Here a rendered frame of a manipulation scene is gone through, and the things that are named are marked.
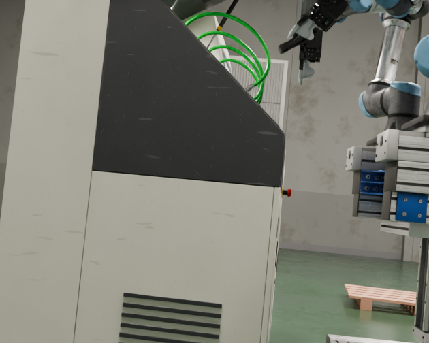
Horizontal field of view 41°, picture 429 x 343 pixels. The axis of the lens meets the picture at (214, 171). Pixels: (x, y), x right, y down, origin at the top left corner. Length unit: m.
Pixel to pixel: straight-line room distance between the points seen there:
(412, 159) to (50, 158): 1.10
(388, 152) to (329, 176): 9.33
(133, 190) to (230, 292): 0.42
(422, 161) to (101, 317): 1.06
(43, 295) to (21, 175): 0.38
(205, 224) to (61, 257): 0.46
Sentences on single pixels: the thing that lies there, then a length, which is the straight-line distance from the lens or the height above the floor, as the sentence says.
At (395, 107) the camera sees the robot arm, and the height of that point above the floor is 1.16.
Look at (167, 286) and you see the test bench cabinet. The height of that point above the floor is 0.46.
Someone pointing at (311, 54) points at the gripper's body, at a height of 1.31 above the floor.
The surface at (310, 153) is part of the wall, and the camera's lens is 11.08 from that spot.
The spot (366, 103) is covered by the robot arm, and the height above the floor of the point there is 1.19.
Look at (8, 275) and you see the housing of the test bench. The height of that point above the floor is 0.44.
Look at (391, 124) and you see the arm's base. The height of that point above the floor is 1.09.
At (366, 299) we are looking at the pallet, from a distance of 4.81.
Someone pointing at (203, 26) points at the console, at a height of 1.48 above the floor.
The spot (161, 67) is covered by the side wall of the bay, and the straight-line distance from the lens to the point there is 1.82.
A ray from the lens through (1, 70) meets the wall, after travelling 12.12.
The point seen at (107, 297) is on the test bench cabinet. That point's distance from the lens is 1.83.
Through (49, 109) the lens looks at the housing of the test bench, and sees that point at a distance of 1.90.
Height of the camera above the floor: 0.73
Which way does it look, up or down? 3 degrees up
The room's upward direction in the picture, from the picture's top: 5 degrees clockwise
